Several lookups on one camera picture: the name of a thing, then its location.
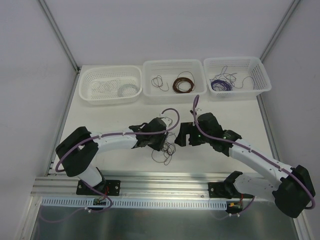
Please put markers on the left frame post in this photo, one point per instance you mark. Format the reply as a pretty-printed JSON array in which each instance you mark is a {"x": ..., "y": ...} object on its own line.
[{"x": 58, "y": 34}]

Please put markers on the aluminium mounting rail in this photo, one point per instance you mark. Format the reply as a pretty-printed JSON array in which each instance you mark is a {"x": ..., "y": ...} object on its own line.
[{"x": 139, "y": 185}]

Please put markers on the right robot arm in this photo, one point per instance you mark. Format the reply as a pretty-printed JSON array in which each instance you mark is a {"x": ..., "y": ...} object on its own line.
[{"x": 290, "y": 188}]

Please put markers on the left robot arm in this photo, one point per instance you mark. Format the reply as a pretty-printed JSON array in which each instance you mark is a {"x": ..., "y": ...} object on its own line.
[{"x": 78, "y": 150}]

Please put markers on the right frame post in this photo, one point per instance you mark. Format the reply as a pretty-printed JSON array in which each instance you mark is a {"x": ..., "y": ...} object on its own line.
[{"x": 294, "y": 4}]

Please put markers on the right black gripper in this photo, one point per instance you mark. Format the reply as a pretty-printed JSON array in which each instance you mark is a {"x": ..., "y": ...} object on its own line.
[{"x": 189, "y": 135}]

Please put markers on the white perforated basket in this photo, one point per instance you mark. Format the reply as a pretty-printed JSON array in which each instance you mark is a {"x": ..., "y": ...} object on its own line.
[
  {"x": 235, "y": 78},
  {"x": 174, "y": 81},
  {"x": 110, "y": 85}
]

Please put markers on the right white perforated basket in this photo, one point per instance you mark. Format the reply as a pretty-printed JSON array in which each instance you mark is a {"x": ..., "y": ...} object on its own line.
[{"x": 235, "y": 78}]

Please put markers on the middle white perforated basket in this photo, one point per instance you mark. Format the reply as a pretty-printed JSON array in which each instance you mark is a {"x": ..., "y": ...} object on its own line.
[{"x": 174, "y": 81}]

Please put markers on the white slotted cable duct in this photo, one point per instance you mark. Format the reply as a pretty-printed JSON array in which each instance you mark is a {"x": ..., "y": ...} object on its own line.
[{"x": 135, "y": 203}]

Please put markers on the left white perforated basket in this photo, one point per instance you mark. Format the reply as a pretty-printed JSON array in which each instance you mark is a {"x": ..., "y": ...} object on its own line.
[{"x": 110, "y": 85}]

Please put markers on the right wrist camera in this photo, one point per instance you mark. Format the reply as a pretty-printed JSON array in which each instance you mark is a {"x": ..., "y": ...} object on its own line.
[{"x": 196, "y": 112}]

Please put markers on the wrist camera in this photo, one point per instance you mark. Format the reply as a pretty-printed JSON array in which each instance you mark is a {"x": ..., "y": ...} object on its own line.
[
  {"x": 167, "y": 120},
  {"x": 196, "y": 112}
]

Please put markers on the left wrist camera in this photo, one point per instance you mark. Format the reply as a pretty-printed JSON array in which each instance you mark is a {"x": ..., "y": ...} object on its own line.
[{"x": 167, "y": 120}]

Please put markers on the frame post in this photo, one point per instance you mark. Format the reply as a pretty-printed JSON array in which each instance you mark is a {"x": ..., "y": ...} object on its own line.
[
  {"x": 294, "y": 4},
  {"x": 58, "y": 34}
]

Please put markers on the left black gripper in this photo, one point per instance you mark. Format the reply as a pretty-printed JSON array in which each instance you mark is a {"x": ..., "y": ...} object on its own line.
[{"x": 161, "y": 141}]

